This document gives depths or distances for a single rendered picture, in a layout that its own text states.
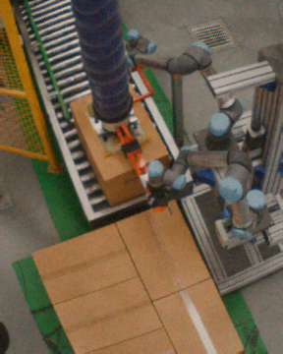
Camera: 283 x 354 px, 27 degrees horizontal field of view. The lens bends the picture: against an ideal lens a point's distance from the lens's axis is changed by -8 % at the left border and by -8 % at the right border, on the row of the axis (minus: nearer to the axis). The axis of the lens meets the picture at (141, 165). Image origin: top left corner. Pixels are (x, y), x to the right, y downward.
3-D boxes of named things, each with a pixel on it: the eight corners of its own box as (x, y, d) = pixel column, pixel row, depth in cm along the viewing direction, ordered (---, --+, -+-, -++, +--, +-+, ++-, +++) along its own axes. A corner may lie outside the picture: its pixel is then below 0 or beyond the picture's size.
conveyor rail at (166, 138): (78, -15, 513) (76, -27, 496) (84, -16, 513) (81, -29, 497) (184, 193, 408) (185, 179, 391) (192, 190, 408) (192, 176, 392)
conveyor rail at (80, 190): (14, 10, 504) (11, -2, 488) (19, 8, 505) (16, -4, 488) (91, 229, 399) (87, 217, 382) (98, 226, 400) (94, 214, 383)
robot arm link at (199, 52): (221, 126, 347) (176, 53, 318) (235, 109, 352) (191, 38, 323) (236, 129, 337) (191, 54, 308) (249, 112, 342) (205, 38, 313)
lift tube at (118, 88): (88, 100, 356) (65, -13, 264) (124, 87, 358) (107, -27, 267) (101, 129, 346) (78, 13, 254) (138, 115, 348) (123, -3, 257)
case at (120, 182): (78, 135, 416) (69, 102, 381) (132, 112, 422) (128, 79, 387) (111, 209, 389) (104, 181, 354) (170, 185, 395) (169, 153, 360)
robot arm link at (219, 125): (203, 135, 342) (203, 122, 331) (216, 119, 347) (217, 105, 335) (221, 147, 338) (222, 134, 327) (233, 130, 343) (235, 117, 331)
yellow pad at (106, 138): (84, 114, 376) (83, 110, 372) (98, 108, 378) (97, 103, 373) (104, 158, 361) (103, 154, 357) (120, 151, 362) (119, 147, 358)
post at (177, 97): (172, 143, 472) (168, 64, 384) (181, 139, 473) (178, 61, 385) (176, 149, 469) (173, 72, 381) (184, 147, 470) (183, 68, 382)
